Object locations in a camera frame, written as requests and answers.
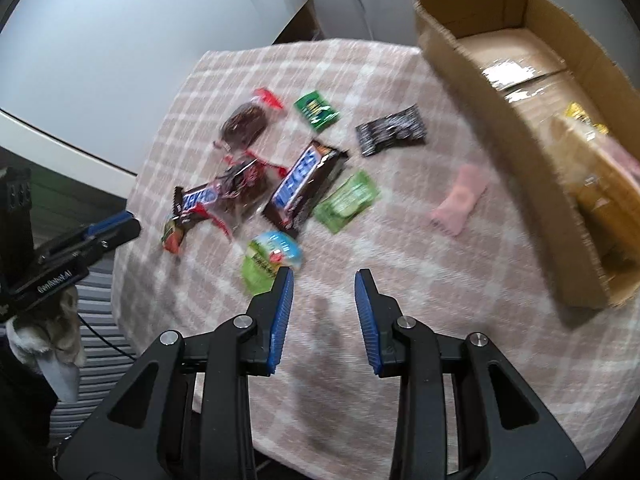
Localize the dark green snack packet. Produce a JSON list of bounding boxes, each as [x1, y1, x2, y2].
[[292, 90, 341, 133]]

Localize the small brown chocolate bar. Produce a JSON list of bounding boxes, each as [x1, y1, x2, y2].
[[172, 180, 236, 226]]

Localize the light green snack packet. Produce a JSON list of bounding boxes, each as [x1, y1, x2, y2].
[[314, 170, 381, 234]]

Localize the pink snack packet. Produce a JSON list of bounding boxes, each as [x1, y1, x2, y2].
[[430, 162, 489, 236]]

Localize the pink plaid tablecloth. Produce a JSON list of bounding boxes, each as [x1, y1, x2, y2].
[[112, 37, 640, 466]]

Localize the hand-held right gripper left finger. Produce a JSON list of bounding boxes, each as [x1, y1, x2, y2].
[[52, 266, 296, 480]]

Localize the yellow snack packet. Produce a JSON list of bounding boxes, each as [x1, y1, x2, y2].
[[564, 102, 612, 136]]

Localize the black cable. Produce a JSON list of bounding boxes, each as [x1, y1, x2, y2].
[[75, 312, 138, 361]]

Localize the clear brownie packet red ends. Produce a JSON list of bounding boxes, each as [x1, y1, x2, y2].
[[212, 87, 286, 153], [210, 150, 288, 238]]

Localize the small red green packet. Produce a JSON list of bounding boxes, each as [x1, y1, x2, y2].
[[161, 215, 188, 256]]

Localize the grey striped rug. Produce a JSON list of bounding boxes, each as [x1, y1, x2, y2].
[[0, 147, 141, 461]]

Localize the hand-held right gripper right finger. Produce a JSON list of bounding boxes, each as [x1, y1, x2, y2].
[[354, 268, 587, 480]]

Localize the large brown chocolate bar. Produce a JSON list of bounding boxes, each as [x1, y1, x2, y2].
[[261, 140, 349, 240]]

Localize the black snack packet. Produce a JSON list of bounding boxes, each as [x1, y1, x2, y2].
[[355, 104, 428, 158]]

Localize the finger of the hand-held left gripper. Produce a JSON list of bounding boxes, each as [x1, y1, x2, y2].
[[34, 219, 142, 267], [82, 211, 135, 238]]

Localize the cardboard box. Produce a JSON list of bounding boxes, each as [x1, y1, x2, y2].
[[412, 0, 640, 311]]

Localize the green jelly cup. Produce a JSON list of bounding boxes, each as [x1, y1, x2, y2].
[[241, 231, 304, 297]]

